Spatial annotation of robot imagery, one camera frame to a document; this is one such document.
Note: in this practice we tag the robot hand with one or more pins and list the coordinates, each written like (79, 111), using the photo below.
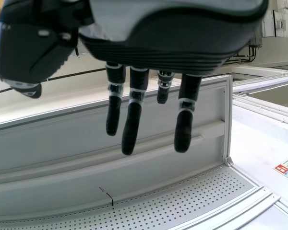
(163, 31)

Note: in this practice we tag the white partition panel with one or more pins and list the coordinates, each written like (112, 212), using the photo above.
(62, 148)

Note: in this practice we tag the silver ventilation duct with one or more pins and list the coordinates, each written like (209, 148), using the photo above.
(279, 22)

